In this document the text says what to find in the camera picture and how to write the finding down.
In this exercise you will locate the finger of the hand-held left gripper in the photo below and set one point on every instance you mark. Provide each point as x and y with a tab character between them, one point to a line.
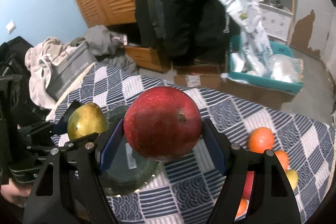
81	139
59	125

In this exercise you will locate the grey clothes pile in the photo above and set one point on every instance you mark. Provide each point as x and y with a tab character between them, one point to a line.
102	40

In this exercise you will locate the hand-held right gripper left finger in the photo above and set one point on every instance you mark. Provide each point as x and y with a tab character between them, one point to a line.
113	145

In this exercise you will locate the white printed plastic bag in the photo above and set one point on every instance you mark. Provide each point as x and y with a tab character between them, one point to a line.
249	29

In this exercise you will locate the black hanging jacket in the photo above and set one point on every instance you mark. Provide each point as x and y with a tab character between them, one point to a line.
183	16

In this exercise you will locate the dark glass plate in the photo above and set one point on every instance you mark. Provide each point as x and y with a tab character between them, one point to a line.
123	161

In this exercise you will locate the small orange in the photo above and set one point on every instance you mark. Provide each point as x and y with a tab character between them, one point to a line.
242	208
283	159

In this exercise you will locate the yellow fruit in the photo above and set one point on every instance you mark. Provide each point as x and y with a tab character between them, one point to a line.
292	178

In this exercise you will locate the red apple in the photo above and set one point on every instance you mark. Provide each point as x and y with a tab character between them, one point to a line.
160	124
248	184

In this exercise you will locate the wooden drawer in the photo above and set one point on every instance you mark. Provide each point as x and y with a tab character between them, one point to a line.
141	54

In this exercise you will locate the beige towel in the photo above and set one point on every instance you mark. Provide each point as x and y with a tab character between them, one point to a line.
39	74

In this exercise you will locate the white patterned box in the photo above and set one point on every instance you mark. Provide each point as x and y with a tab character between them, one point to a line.
278	22

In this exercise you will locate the teal plastic bin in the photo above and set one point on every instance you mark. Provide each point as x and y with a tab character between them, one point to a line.
262	82

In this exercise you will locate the blue white chequered blanket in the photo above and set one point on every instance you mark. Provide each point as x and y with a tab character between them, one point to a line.
189	187

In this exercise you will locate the large orange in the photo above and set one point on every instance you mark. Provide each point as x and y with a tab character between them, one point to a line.
261	138

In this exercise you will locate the clear plastic bag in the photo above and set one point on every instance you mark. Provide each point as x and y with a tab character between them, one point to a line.
284	69

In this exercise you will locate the small cardboard box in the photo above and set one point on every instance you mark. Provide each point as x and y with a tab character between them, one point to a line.
194	79

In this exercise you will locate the white light switch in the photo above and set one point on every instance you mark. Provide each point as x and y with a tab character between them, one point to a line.
11	26

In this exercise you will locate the person's left hand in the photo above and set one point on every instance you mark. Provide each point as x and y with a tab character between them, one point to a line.
13	193

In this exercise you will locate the black bag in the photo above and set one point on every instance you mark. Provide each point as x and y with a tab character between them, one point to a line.
15	56

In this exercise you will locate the grey box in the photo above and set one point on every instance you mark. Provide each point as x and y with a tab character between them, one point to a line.
68	64

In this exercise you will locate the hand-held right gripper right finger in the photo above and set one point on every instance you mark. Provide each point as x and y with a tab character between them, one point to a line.
214	145

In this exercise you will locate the large cardboard box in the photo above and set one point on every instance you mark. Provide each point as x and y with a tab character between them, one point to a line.
249	94

